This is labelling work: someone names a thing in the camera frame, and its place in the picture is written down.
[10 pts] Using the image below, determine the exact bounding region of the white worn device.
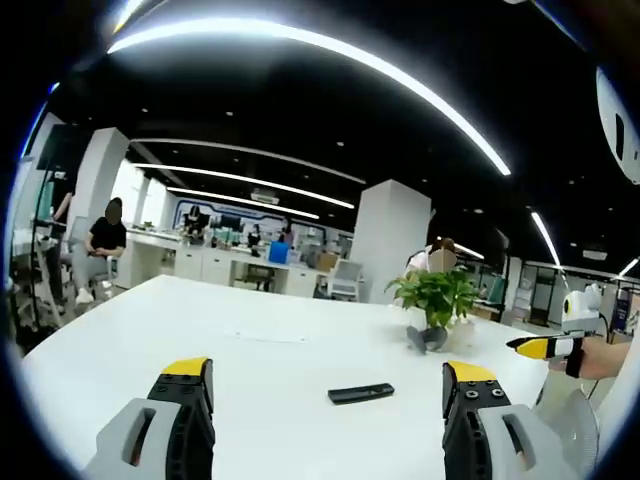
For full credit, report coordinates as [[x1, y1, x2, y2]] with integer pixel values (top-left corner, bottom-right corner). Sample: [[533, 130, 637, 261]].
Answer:
[[594, 64, 640, 187]]

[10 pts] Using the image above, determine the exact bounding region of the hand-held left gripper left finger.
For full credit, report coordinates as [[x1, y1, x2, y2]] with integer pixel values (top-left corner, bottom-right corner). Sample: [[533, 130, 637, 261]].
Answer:
[[82, 356, 216, 480]]

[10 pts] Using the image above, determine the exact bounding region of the person's right hand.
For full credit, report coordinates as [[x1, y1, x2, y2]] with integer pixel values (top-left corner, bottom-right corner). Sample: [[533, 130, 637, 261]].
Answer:
[[579, 340, 632, 381]]

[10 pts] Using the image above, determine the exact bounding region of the long white counter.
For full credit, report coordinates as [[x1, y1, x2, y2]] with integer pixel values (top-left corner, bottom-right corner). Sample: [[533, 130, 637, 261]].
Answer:
[[117, 227, 324, 297]]

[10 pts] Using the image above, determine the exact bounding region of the green potted plant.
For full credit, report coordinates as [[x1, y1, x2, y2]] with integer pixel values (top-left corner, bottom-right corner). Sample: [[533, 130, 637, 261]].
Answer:
[[384, 267, 482, 356]]

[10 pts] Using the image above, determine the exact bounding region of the long ceiling strip light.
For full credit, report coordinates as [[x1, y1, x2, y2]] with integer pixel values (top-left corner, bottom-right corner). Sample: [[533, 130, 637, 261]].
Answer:
[[132, 162, 356, 210], [530, 211, 565, 274], [166, 186, 321, 221], [107, 17, 512, 177]]

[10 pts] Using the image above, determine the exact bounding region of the black remote control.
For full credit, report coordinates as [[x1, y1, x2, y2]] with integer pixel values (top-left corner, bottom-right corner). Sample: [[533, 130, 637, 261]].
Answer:
[[327, 382, 396, 406]]

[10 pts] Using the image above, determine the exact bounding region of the white mesh chair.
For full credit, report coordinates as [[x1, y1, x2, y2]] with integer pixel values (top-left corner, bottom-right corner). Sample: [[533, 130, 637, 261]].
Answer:
[[534, 372, 604, 480]]

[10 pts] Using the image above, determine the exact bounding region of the person's white shirt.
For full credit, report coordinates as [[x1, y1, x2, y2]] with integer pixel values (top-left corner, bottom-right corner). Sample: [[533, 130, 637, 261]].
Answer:
[[597, 329, 640, 480]]

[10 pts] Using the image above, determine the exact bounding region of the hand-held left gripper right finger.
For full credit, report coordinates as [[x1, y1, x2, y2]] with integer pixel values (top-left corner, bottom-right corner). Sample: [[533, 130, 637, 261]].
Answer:
[[441, 360, 576, 480]]

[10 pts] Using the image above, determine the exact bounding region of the white square pillar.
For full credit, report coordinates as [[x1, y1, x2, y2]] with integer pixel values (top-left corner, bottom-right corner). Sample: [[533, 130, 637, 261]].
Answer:
[[349, 179, 432, 305], [67, 127, 131, 241]]

